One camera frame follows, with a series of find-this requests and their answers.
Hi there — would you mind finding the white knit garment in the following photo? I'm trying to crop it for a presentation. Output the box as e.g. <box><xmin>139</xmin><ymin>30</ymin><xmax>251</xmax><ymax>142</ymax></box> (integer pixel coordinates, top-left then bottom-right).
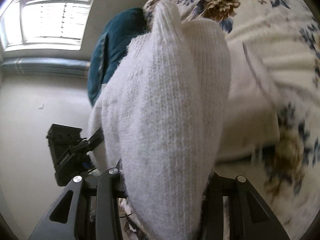
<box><xmin>88</xmin><ymin>2</ymin><xmax>279</xmax><ymax>239</ymax></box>

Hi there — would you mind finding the dark teal pillow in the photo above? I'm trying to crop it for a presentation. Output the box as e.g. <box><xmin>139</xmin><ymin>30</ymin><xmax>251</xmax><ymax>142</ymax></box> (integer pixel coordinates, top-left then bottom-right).
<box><xmin>87</xmin><ymin>8</ymin><xmax>150</xmax><ymax>106</ymax></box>

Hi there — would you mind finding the floral fleece blanket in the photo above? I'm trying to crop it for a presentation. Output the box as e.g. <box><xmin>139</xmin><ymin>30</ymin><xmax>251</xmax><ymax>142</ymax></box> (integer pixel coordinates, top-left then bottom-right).
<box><xmin>143</xmin><ymin>0</ymin><xmax>319</xmax><ymax>239</ymax></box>

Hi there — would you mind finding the window with white frame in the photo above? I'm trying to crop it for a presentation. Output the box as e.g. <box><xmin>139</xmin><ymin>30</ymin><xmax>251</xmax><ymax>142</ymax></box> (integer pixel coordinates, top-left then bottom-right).
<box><xmin>1</xmin><ymin>0</ymin><xmax>94</xmax><ymax>52</ymax></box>

